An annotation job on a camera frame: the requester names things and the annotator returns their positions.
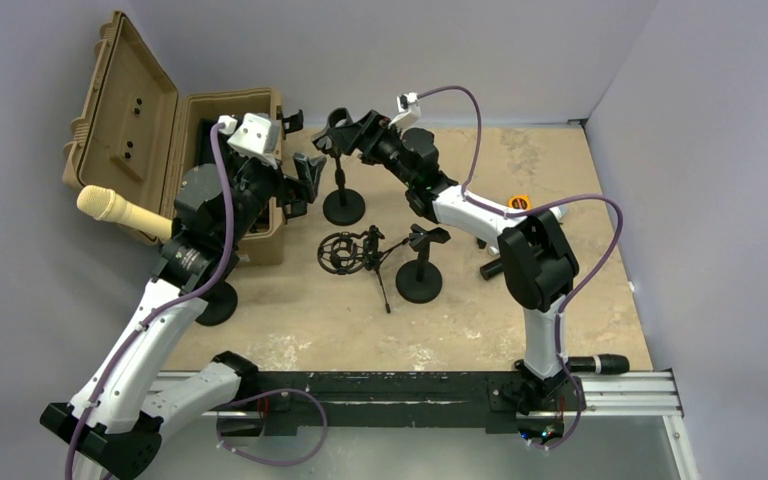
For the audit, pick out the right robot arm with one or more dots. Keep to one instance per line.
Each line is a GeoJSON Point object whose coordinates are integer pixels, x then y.
{"type": "Point", "coordinates": [538, 264]}

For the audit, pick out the tan hard case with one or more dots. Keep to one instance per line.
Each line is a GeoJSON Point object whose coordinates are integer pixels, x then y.
{"type": "Point", "coordinates": [135, 134]}

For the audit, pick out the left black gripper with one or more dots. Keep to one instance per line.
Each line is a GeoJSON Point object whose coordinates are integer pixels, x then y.
{"type": "Point", "coordinates": [287, 188]}

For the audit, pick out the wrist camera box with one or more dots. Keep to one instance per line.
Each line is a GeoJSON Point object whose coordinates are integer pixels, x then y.
{"type": "Point", "coordinates": [255, 135]}
{"type": "Point", "coordinates": [409, 111]}

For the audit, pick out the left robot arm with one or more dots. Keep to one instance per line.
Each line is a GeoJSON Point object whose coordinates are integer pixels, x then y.
{"type": "Point", "coordinates": [115, 425]}

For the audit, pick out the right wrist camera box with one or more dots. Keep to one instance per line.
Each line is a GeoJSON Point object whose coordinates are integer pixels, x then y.
{"type": "Point", "coordinates": [409, 111]}

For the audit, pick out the black dynamic microphone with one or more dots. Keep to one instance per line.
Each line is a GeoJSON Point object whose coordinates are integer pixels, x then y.
{"type": "Point", "coordinates": [491, 269]}

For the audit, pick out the orange tape measure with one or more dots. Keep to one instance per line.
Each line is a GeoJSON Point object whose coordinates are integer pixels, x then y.
{"type": "Point", "coordinates": [520, 202]}

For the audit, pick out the black mic stand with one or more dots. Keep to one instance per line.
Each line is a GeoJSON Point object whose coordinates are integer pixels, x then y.
{"type": "Point", "coordinates": [343, 206]}
{"type": "Point", "coordinates": [222, 302]}
{"type": "Point", "coordinates": [420, 281]}

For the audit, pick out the white wireless microphone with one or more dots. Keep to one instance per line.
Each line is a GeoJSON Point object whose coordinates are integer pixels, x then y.
{"type": "Point", "coordinates": [559, 212]}

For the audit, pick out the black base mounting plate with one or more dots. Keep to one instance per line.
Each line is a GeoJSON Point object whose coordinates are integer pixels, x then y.
{"type": "Point", "coordinates": [495, 402]}

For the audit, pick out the tripod shock mount stand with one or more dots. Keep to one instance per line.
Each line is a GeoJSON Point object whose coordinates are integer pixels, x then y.
{"type": "Point", "coordinates": [346, 253]}

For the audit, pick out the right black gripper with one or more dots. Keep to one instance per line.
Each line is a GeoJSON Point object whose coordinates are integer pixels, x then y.
{"type": "Point", "coordinates": [367, 135]}

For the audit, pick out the beige handheld microphone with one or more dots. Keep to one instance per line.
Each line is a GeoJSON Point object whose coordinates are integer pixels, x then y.
{"type": "Point", "coordinates": [106, 205]}

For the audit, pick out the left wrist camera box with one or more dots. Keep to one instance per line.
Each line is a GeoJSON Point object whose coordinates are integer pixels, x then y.
{"type": "Point", "coordinates": [255, 135]}

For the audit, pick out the black condenser microphone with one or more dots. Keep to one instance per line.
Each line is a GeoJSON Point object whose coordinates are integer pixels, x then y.
{"type": "Point", "coordinates": [600, 364]}

